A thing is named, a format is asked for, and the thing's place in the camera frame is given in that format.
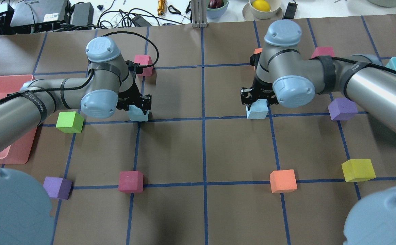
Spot cracked light blue block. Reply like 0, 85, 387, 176
127, 104, 149, 121

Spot yellow lemon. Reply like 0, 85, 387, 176
251, 0, 271, 12

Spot green bowl with purple fruit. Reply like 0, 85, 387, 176
205, 0, 230, 19

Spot green foam block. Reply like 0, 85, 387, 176
55, 111, 84, 134

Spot purple block near cyan bin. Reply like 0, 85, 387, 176
328, 98, 358, 121

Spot purple block near pink bin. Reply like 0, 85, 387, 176
43, 176, 72, 200

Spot beige bowl with lemon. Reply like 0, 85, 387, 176
243, 0, 283, 21

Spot black handled scissors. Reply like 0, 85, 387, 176
167, 1, 191, 16

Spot robot arm with camera cable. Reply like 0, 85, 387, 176
0, 36, 132, 245

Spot pink plastic bin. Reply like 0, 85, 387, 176
0, 75, 37, 165

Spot dark pink block with hole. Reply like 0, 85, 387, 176
118, 171, 145, 193

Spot yellow foam block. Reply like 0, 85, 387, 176
341, 159, 377, 182

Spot pink block cyan side corner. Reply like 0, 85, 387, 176
311, 46, 335, 59

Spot black electronics box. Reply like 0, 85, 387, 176
10, 0, 72, 34

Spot smooth light blue block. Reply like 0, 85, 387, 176
246, 99, 269, 119

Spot black gripper cyan side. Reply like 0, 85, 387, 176
240, 77, 279, 107

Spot orange block far from bases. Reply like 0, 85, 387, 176
253, 48, 262, 71

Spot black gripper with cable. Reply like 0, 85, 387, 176
116, 73, 152, 111

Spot black power adapter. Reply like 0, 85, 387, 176
131, 15, 152, 27

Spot purple fruit in bowl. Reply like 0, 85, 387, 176
207, 0, 224, 9

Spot aluminium frame post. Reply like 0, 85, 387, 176
191, 0, 208, 28

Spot orange block near robot bases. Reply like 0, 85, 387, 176
269, 169, 298, 194

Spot pink block far centre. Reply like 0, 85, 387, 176
134, 55, 153, 77

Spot wrist camera mount cabled arm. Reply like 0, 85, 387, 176
125, 60, 144, 82

